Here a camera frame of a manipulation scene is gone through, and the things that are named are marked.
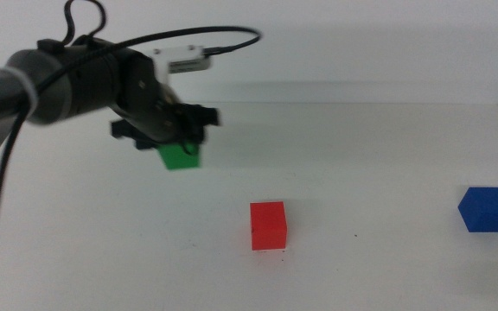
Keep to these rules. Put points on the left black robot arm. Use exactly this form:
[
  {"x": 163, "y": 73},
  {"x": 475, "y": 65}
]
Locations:
[{"x": 50, "y": 90}]

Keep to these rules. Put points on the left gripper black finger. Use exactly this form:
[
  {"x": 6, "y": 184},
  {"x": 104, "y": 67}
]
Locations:
[
  {"x": 193, "y": 136},
  {"x": 145, "y": 144}
]

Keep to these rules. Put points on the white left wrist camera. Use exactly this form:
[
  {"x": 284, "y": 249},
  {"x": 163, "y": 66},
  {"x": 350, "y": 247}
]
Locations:
[{"x": 184, "y": 59}]

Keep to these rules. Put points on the green cube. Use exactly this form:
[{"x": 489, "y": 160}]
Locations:
[{"x": 181, "y": 158}]

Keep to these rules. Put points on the red cube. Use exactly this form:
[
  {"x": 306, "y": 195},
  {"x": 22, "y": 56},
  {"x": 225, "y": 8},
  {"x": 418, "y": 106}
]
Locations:
[{"x": 268, "y": 225}]

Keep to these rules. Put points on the blue cube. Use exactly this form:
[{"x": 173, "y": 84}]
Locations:
[{"x": 486, "y": 210}]

